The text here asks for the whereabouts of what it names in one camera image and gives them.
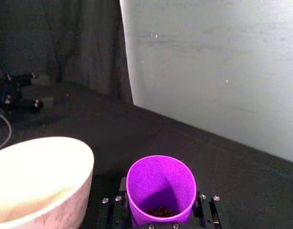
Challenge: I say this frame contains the dark grey curtain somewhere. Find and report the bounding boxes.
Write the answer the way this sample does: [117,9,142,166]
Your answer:
[0,0,134,104]

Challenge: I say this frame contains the left gripper thin cable loop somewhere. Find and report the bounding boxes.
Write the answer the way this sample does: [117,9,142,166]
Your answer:
[0,110,13,151]

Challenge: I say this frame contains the black table cloth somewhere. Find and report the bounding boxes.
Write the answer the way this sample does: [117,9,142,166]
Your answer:
[0,78,293,229]

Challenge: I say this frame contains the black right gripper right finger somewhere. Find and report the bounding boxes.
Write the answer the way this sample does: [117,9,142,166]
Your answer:
[189,190,223,229]

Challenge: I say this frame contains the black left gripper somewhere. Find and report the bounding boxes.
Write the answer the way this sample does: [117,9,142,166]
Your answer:
[0,72,44,114]

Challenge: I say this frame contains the brown beans pile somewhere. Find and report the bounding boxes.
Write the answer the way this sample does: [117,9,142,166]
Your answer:
[147,206,177,218]

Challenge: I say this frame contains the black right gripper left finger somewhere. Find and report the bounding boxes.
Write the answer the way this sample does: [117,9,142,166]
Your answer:
[102,176,134,229]

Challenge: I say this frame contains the purple plastic cup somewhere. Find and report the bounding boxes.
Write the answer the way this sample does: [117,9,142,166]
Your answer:
[126,155,197,227]

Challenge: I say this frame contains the white paper bowl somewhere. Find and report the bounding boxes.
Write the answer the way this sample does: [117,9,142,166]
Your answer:
[0,136,95,229]

